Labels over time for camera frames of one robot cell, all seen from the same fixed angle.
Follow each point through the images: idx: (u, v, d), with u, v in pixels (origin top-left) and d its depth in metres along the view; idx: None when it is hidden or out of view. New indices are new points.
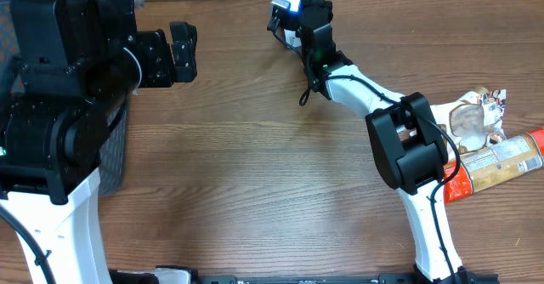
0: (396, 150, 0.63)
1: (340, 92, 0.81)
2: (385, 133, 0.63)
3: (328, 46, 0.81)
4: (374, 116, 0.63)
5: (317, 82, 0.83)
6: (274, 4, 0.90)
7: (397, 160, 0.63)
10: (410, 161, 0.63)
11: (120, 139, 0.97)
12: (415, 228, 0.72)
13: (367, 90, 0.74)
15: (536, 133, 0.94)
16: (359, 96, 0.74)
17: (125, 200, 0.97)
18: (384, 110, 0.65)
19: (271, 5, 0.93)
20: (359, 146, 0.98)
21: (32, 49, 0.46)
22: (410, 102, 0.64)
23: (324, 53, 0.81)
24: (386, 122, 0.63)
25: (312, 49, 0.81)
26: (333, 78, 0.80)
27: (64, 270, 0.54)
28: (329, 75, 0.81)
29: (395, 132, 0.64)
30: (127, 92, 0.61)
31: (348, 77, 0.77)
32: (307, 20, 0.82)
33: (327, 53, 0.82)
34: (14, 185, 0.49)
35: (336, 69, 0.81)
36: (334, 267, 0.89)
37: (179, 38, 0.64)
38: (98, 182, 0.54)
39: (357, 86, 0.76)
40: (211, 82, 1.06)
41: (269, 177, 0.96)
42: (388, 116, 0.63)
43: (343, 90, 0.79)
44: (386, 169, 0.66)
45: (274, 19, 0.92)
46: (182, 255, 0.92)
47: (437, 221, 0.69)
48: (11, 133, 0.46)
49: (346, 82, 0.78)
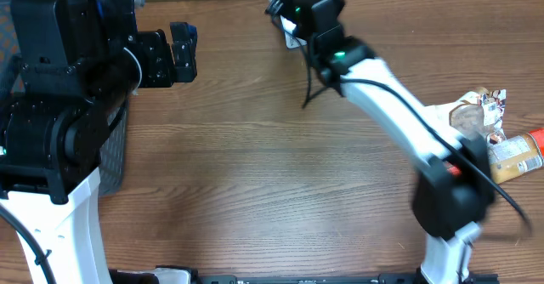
0: (453, 211, 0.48)
1: (359, 99, 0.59)
2: (443, 194, 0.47)
3: (331, 28, 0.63)
4: (433, 169, 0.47)
5: (328, 72, 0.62)
6: None
7: (448, 219, 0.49)
10: (464, 220, 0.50)
11: (120, 139, 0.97)
12: (435, 252, 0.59)
13: (403, 109, 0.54)
15: (536, 133, 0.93)
16: (390, 115, 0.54)
17: (126, 200, 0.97)
18: (442, 160, 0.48)
19: None
20: (359, 146, 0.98)
21: (32, 49, 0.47)
22: (470, 150, 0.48)
23: (331, 37, 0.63)
24: (446, 178, 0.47)
25: (316, 32, 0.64)
26: (354, 82, 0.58)
27: (65, 269, 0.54)
28: (347, 77, 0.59)
29: (454, 189, 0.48)
30: (127, 92, 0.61)
31: (370, 82, 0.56)
32: None
33: (333, 39, 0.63)
34: (14, 185, 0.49)
35: (355, 61, 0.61)
36: (333, 267, 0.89)
37: (179, 38, 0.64)
38: (98, 182, 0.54)
39: (382, 94, 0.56)
40: (211, 82, 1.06)
41: (269, 177, 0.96)
42: (448, 170, 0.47)
43: (360, 99, 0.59)
44: (437, 226, 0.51)
45: (275, 2, 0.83)
46: (182, 255, 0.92)
47: (461, 262, 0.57)
48: (11, 134, 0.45)
49: (365, 87, 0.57)
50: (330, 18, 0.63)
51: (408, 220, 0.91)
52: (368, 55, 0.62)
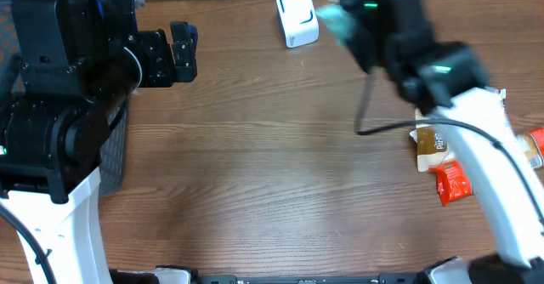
0: None
1: (455, 142, 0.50)
2: None
3: (418, 29, 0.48)
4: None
5: (413, 84, 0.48)
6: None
7: None
10: None
11: (120, 139, 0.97)
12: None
13: (508, 178, 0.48)
15: (536, 133, 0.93)
16: (488, 176, 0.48)
17: (125, 200, 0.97)
18: None
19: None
20: (359, 146, 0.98)
21: (32, 49, 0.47)
22: None
23: (418, 42, 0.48)
24: None
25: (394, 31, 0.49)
26: (459, 126, 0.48)
27: (65, 269, 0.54)
28: (428, 82, 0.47)
29: None
30: (127, 92, 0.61)
31: (470, 130, 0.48)
32: None
33: (422, 45, 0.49)
34: (14, 185, 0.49)
35: (456, 76, 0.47)
36: (333, 267, 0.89)
37: (179, 38, 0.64)
38: (98, 181, 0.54)
39: (485, 149, 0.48)
40: (211, 82, 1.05)
41: (269, 177, 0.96)
42: None
43: (457, 145, 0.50)
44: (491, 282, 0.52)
45: None
46: (182, 255, 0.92)
47: None
48: (11, 133, 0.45)
49: (467, 134, 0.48)
50: (417, 11, 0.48)
51: (408, 220, 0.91)
52: (470, 64, 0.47)
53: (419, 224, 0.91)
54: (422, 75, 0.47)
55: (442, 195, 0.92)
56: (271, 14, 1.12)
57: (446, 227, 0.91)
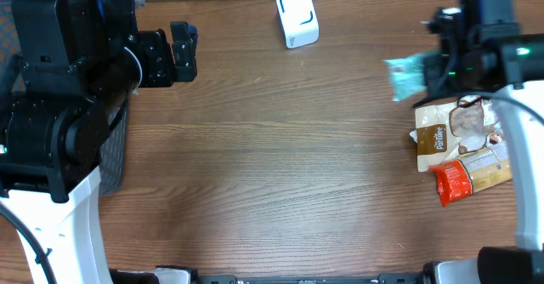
0: None
1: (509, 123, 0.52)
2: None
3: (502, 23, 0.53)
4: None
5: (490, 59, 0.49)
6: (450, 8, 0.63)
7: None
10: None
11: (120, 139, 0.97)
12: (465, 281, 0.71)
13: None
15: None
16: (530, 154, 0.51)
17: (125, 200, 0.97)
18: None
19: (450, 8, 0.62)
20: (359, 146, 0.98)
21: (32, 49, 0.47)
22: None
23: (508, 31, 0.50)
24: None
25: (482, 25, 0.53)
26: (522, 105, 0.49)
27: (65, 269, 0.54)
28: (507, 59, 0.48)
29: None
30: (127, 91, 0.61)
31: (529, 115, 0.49)
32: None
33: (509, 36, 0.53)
34: (14, 184, 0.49)
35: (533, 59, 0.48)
36: (333, 267, 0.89)
37: (179, 37, 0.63)
38: (98, 181, 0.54)
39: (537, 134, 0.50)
40: (212, 82, 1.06)
41: (269, 177, 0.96)
42: None
43: (509, 126, 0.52)
44: (495, 267, 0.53)
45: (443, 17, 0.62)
46: (182, 255, 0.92)
47: None
48: (12, 132, 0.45)
49: (524, 117, 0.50)
50: (506, 8, 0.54)
51: (408, 220, 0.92)
52: None
53: (419, 224, 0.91)
54: (501, 49, 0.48)
55: (442, 195, 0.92)
56: (271, 14, 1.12)
57: (446, 228, 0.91)
